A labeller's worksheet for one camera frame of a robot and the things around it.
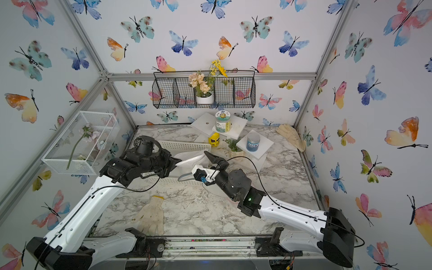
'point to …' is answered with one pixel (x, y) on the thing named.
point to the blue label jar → (253, 142)
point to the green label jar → (223, 119)
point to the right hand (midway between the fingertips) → (206, 153)
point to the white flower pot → (207, 100)
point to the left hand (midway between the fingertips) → (184, 158)
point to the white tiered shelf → (207, 123)
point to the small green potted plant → (235, 151)
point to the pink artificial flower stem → (86, 133)
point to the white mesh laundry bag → (217, 190)
